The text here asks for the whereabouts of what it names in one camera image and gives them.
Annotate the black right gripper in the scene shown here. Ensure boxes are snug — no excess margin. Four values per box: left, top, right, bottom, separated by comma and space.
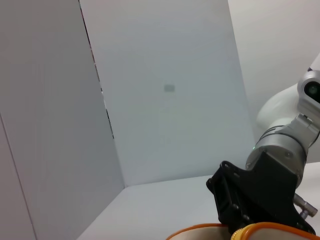
205, 151, 317, 236

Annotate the beige food bag orange trim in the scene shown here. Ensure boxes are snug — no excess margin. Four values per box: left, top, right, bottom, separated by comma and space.
166, 221, 320, 240

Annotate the silver right gripper cable plug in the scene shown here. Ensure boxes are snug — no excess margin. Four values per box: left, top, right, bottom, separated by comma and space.
293, 193, 319, 218

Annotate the silver right camera mount bracket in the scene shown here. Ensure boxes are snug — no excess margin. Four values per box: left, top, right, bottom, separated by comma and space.
290, 113, 320, 151

